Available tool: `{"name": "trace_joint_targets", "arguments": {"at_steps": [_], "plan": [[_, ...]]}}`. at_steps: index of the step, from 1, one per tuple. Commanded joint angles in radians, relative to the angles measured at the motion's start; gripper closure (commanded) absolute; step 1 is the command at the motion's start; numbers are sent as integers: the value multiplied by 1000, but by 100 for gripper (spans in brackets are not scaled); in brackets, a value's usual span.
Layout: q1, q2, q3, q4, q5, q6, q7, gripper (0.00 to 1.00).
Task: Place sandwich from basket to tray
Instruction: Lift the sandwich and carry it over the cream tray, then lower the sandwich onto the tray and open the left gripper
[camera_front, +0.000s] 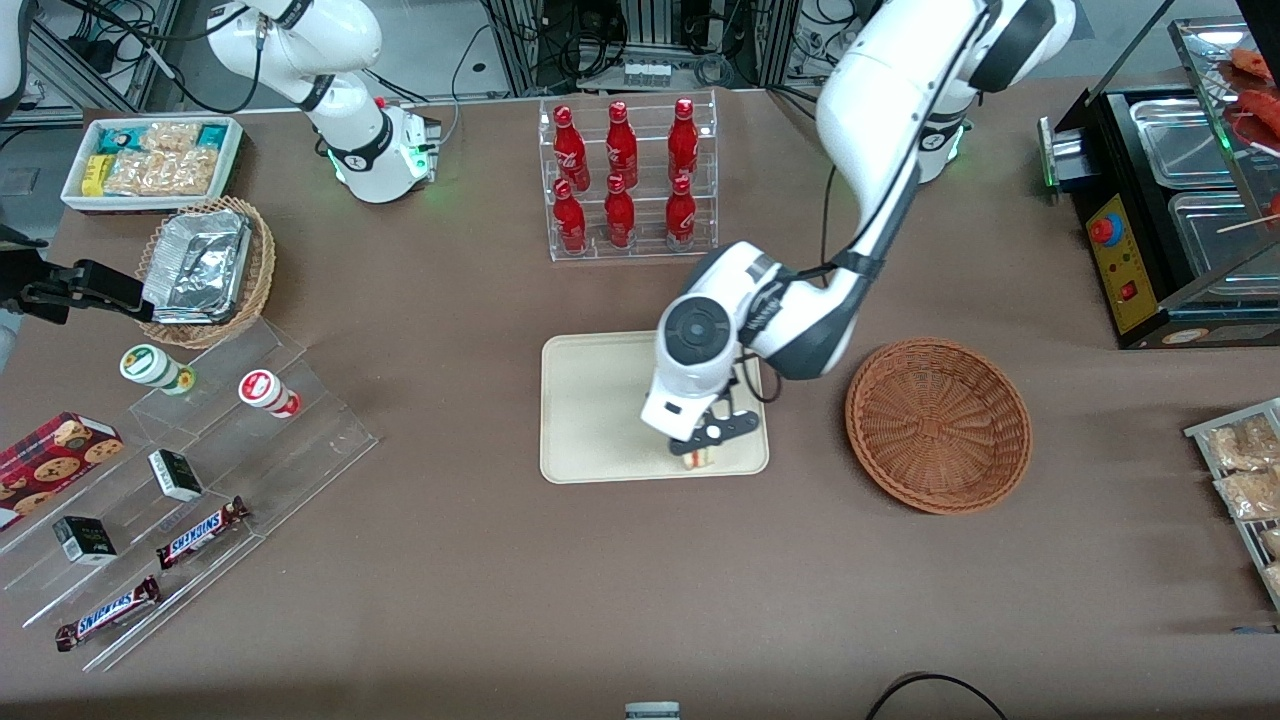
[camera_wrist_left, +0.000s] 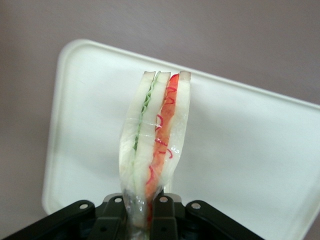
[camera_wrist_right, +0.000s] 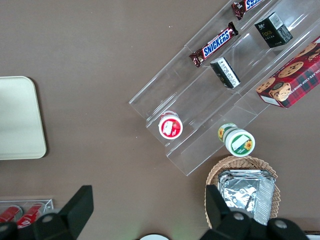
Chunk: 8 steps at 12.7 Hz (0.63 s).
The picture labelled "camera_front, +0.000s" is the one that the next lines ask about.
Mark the teal snack packet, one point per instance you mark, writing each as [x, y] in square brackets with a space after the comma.
[213, 136]
[118, 140]

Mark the brown Snickers bar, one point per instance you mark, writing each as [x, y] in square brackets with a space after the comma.
[200, 535]
[108, 613]

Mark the red cola bottle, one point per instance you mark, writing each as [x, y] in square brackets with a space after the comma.
[570, 220]
[681, 215]
[620, 215]
[622, 140]
[683, 140]
[570, 145]

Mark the red fried food pieces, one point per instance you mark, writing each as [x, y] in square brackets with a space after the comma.
[1262, 105]

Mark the round brown wicker basket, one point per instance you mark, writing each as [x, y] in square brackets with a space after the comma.
[940, 430]

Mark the steel warmer pan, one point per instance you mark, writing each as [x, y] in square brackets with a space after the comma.
[1220, 235]
[1185, 145]

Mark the silver foil container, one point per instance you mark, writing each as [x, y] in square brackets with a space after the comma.
[200, 265]

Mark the red cookie box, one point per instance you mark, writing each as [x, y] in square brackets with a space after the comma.
[50, 465]

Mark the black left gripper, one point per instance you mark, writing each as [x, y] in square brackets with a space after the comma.
[733, 381]

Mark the aluminium frame equipment rack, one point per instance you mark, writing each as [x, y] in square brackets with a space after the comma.
[760, 40]

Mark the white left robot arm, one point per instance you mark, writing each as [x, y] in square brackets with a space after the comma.
[880, 100]

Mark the red lidded yogurt cup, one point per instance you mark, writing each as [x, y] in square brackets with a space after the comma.
[265, 390]

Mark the clear acrylic step display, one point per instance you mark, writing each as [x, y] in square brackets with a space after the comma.
[300, 450]

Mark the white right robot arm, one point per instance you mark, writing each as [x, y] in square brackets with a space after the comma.
[345, 120]

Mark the thin wooden skewer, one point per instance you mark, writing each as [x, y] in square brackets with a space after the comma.
[1250, 223]

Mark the white power strip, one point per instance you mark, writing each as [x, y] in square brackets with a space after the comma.
[646, 74]

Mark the clear acrylic bottle rack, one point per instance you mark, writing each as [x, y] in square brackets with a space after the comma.
[645, 250]

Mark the black food warmer cabinet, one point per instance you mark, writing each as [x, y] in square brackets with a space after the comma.
[1125, 290]

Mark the clear bag of pastries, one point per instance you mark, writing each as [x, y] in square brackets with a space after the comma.
[1272, 542]
[1250, 495]
[1245, 445]
[1274, 580]

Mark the light tan wicker basket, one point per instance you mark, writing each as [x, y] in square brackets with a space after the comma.
[262, 270]

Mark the beige rectangular plastic tray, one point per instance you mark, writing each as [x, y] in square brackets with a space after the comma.
[600, 410]

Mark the small clear rice cracker bag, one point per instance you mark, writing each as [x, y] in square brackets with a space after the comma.
[170, 136]

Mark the large clear rice cracker bag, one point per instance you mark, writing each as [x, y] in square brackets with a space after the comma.
[165, 172]

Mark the white rectangular snack bin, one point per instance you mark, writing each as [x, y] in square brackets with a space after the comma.
[235, 150]

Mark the yellow snack packet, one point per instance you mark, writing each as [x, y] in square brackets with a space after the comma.
[96, 175]

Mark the tray of packaged snacks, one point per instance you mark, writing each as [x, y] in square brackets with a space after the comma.
[1248, 535]

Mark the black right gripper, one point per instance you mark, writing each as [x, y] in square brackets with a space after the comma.
[62, 290]

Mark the small black carton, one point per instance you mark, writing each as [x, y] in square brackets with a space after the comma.
[176, 475]
[85, 540]

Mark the triangular sandwich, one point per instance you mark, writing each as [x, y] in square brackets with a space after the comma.
[705, 461]

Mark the small grey white device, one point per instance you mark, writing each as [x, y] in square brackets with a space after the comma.
[652, 711]

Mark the green lidded yogurt cup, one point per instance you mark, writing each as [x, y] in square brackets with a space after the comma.
[150, 366]

